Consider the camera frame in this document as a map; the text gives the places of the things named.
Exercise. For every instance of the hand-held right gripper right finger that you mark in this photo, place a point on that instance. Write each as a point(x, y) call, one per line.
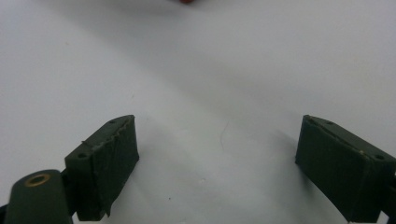
point(339, 168)

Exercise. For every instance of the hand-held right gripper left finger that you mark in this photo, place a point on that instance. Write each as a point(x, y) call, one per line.
point(106, 168)

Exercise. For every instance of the small red object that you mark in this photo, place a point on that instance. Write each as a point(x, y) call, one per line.
point(186, 1)

